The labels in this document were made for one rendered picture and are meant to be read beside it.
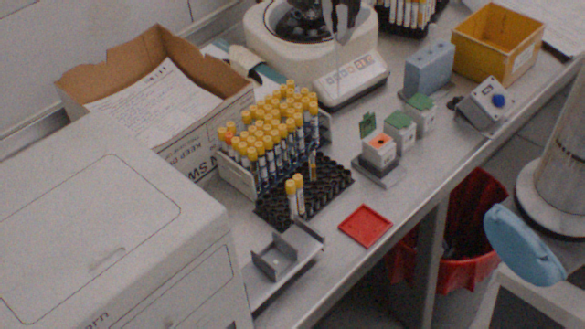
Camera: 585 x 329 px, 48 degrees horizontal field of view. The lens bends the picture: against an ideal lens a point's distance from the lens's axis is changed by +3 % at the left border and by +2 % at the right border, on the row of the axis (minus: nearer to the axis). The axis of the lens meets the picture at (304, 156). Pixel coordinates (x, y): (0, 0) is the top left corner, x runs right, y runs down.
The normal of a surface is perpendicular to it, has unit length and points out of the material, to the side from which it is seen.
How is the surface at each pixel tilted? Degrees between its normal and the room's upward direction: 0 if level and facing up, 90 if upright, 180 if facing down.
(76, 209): 0
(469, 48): 90
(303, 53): 0
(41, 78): 90
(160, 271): 89
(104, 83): 87
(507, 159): 0
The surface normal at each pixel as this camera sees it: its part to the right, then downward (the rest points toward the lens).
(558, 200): -0.66, 0.60
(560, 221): -0.28, 0.07
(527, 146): -0.06, -0.69
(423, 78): 0.65, 0.52
